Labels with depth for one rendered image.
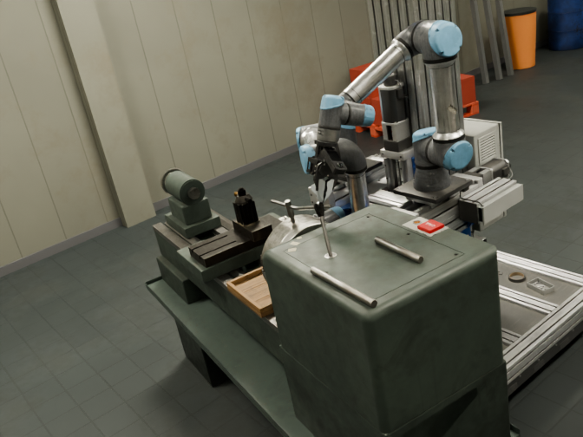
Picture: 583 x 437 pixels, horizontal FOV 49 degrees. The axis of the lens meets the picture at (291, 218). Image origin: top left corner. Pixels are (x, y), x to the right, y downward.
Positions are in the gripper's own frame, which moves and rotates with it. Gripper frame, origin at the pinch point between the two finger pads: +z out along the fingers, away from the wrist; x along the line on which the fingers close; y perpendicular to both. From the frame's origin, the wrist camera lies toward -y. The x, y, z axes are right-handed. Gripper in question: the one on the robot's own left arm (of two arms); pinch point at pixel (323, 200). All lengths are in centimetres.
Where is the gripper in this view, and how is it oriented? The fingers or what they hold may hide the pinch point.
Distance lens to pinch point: 218.5
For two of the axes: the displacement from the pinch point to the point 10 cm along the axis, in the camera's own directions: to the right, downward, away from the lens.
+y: -5.1, -2.6, 8.2
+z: -1.2, 9.7, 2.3
